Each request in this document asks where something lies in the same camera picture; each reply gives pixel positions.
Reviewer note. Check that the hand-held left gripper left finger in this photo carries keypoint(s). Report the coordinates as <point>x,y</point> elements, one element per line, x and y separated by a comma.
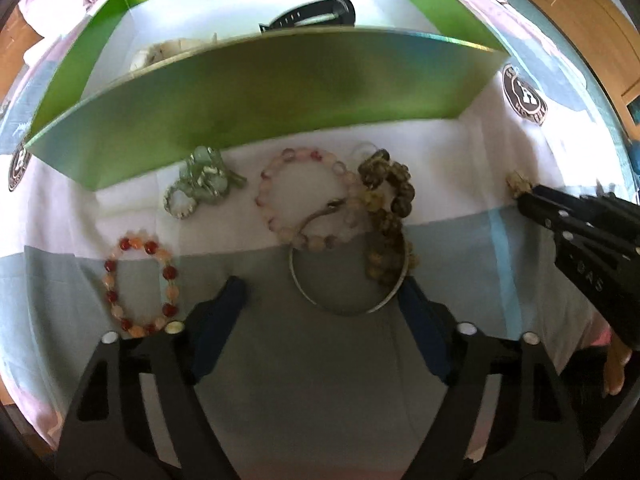
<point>222,320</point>

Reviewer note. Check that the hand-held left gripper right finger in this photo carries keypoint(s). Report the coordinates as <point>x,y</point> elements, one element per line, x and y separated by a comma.
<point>422,330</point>

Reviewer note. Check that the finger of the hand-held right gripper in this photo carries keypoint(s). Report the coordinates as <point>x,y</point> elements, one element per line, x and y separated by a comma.
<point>575,227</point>
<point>610,207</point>

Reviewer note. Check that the small gold jewelry piece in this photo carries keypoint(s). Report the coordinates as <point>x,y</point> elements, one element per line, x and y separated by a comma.
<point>518,183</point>

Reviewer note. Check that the silver bangle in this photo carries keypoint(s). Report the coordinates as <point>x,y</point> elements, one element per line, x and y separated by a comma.
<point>345,310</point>

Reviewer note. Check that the green cardboard box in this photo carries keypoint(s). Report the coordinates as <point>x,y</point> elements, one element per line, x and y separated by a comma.
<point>250,90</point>

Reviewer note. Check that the person's right hand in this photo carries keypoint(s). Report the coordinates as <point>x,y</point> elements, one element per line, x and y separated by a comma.
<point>616,365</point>

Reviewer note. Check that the printed bed sheet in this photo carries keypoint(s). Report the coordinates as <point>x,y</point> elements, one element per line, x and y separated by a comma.
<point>310,390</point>

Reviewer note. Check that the wooden wardrobe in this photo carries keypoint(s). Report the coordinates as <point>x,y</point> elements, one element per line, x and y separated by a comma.
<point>590,20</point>

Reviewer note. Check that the black watch band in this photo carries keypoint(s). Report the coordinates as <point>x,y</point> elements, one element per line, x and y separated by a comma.
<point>310,12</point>

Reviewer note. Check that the wooden cabinet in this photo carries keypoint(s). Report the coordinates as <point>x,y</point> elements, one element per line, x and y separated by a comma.
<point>15,55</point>

